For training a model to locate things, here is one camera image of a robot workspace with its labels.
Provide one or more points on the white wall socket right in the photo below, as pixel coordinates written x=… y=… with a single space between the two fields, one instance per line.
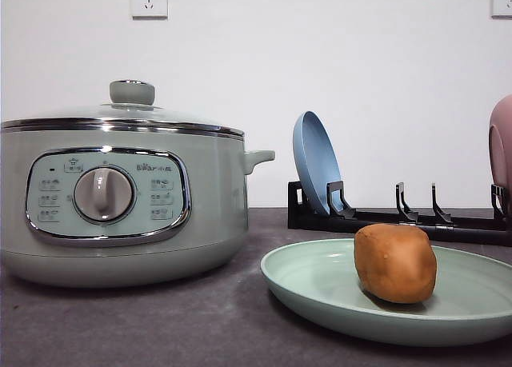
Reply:
x=501 y=9

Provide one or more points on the green electric steamer pot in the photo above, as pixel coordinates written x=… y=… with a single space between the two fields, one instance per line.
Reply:
x=112 y=205

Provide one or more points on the blue plate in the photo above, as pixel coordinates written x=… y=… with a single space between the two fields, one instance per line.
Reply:
x=315 y=159

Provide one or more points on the black plate rack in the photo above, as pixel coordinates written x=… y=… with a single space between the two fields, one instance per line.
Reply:
x=341 y=216

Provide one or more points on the green plate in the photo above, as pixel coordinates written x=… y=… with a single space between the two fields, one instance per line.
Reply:
x=471 y=299

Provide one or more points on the pink plate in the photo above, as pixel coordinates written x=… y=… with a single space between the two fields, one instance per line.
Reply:
x=500 y=150

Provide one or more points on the brown potato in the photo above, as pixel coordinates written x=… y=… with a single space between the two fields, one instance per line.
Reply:
x=396 y=263

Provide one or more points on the white wall socket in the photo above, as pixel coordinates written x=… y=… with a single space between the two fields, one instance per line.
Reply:
x=150 y=10
x=501 y=9

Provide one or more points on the white wall socket left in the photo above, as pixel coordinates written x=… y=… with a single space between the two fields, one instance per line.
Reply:
x=150 y=10

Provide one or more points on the glass steamer lid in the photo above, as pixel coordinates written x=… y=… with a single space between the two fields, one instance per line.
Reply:
x=131 y=107

